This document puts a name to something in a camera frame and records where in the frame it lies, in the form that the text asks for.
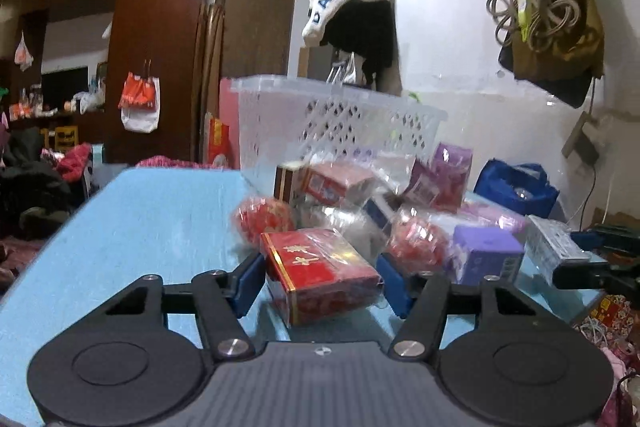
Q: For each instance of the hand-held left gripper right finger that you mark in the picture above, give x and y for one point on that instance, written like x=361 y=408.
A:
x=395 y=287

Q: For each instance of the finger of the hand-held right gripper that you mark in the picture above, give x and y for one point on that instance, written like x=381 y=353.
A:
x=585 y=238
x=580 y=274

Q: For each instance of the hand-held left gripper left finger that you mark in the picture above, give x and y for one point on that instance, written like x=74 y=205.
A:
x=248 y=287

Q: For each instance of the silver printed box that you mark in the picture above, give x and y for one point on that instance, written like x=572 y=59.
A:
x=552 y=239

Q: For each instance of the red gold-print box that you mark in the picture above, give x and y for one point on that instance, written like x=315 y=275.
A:
x=315 y=274

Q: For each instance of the white plastic basket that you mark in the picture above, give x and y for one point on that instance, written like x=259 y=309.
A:
x=320 y=117

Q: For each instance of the red round wrapped packet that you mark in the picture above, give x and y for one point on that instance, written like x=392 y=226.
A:
x=417 y=239
x=265 y=219

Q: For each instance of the floral cloth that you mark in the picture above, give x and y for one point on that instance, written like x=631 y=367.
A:
x=617 y=332

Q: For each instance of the blue and white box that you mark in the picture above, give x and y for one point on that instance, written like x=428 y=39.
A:
x=380 y=217

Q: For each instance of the clear plastic bag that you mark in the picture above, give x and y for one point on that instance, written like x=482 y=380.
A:
x=350 y=227

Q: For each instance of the blue fabric bag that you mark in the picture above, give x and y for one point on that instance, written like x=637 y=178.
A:
x=515 y=187

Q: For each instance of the purple box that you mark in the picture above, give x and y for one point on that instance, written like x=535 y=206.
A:
x=487 y=254

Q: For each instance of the brown and red box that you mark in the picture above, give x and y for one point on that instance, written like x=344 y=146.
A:
x=330 y=182

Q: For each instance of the purple packet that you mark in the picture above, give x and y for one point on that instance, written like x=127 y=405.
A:
x=450 y=174

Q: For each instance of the maroon blanket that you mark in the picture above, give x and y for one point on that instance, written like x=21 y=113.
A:
x=175 y=163

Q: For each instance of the red snack bag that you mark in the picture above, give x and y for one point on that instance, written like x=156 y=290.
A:
x=218 y=142

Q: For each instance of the pink foam mat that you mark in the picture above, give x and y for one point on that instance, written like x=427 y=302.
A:
x=227 y=107

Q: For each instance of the brown hanging bag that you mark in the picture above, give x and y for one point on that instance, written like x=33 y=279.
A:
x=570 y=57

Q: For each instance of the light blue box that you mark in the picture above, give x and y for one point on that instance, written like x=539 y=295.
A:
x=96 y=157

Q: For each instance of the white and red plastic bag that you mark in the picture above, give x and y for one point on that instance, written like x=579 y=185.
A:
x=140 y=102

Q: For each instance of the pink red garment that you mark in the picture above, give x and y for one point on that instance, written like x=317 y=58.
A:
x=75 y=159

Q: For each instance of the folded metal rack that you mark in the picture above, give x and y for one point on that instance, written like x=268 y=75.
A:
x=342 y=67

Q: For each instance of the dark clothing pile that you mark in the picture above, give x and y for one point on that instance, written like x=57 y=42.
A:
x=30 y=187

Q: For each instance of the black garment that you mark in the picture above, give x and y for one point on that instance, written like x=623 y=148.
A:
x=365 y=32

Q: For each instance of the brown door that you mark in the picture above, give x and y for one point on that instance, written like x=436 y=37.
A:
x=257 y=22

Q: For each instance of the brown wooden wardrobe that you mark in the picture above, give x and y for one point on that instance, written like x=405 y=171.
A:
x=160 y=32

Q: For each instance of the black television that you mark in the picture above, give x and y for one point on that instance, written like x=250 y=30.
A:
x=65 y=87

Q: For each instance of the small hanging plastic bag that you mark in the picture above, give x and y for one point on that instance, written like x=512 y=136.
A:
x=22 y=52

